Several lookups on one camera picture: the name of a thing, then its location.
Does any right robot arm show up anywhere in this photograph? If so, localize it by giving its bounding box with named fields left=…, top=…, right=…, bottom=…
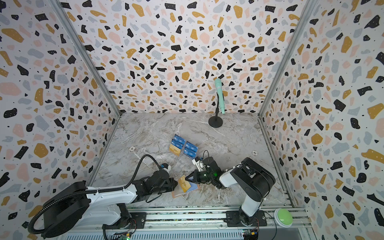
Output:
left=185, top=157, right=276, bottom=227

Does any green push button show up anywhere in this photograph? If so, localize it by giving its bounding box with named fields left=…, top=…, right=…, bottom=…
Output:
left=274, top=208, right=293, bottom=228

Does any blue card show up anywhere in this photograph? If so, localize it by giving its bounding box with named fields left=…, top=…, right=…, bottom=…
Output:
left=171, top=140, right=184, bottom=149
left=173, top=135, right=186, bottom=145
left=183, top=149, right=197, bottom=159
left=185, top=142, right=198, bottom=153

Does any blue card back left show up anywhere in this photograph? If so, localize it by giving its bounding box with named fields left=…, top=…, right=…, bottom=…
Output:
left=173, top=135, right=186, bottom=145

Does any pink leather card holder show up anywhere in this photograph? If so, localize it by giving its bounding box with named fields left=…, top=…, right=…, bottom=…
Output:
left=172, top=175, right=200, bottom=198

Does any black microphone stand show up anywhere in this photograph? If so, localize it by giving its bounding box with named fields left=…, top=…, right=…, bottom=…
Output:
left=208, top=99, right=223, bottom=128

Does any mint green microphone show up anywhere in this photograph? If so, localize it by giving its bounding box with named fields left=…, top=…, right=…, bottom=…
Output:
left=215, top=78, right=225, bottom=115

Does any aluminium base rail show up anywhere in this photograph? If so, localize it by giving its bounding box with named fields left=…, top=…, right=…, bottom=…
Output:
left=58, top=205, right=317, bottom=240

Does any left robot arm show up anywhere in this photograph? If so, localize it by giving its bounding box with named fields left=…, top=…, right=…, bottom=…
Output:
left=41, top=169, right=178, bottom=238

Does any black corrugated cable conduit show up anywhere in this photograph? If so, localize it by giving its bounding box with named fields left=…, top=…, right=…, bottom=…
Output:
left=27, top=154, right=163, bottom=235

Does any blue card back right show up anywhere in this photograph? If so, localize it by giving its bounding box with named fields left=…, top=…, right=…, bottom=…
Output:
left=185, top=142, right=198, bottom=153

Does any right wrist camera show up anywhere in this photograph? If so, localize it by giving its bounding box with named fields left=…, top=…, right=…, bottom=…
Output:
left=192, top=159, right=204, bottom=171

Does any gold vip card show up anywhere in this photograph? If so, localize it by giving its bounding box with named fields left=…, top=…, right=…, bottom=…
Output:
left=169, top=144, right=182, bottom=156
left=178, top=175, right=191, bottom=193

